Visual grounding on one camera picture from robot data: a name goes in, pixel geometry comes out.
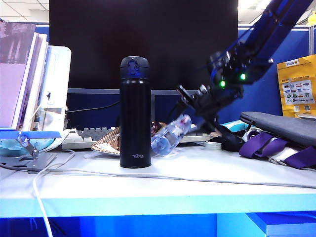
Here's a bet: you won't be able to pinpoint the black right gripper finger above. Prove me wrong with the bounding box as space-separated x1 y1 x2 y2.
176 84 198 107
197 114 221 135

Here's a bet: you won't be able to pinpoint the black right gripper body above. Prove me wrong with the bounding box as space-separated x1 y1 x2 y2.
192 84 245 117

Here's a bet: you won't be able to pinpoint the clear mineral water bottle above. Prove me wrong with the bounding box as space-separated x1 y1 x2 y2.
150 114 193 158

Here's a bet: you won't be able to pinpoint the black Thermos flask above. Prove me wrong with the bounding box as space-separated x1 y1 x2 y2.
119 56 152 169

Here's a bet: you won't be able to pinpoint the black cloth pouch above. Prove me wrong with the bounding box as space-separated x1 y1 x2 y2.
209 125 245 152

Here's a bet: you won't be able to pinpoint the teal flat package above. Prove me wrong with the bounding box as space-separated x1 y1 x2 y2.
219 120 250 132

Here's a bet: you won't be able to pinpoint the grey laptop sleeve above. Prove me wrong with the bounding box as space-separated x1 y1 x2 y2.
239 111 316 148

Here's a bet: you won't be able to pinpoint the black computer monitor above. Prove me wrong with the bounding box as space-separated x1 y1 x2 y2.
49 0 239 96

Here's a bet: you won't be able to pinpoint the yellow paper bag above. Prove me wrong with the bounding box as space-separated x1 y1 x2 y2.
276 54 316 118

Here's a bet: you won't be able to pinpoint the brown glossy object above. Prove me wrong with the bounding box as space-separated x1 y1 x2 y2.
90 121 158 157

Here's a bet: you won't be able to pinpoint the white computer keyboard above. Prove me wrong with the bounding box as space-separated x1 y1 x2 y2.
61 125 213 150

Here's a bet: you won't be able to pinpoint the blue storage cabinet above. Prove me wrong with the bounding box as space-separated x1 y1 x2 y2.
246 211 316 237

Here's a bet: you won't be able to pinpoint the silver metal book stand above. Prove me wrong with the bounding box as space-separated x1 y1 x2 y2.
0 45 72 175

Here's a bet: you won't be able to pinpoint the white thick book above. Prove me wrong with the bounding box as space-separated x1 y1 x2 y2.
11 32 50 130

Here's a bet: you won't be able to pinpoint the pink book with barcode label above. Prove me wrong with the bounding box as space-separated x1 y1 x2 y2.
0 22 38 129

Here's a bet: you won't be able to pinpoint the teal rounded object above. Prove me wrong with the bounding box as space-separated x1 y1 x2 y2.
0 137 55 157

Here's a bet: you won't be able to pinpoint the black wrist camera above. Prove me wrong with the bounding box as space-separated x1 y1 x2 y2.
209 50 248 85

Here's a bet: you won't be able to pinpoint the white bag purple straps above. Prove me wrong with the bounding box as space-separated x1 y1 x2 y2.
238 128 316 171

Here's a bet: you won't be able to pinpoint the thin grey cable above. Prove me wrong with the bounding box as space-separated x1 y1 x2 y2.
46 167 316 189

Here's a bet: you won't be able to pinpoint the black monitor cable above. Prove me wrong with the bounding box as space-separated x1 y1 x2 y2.
66 100 121 115

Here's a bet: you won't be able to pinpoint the white cable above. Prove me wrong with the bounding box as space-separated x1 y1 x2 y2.
33 149 76 237

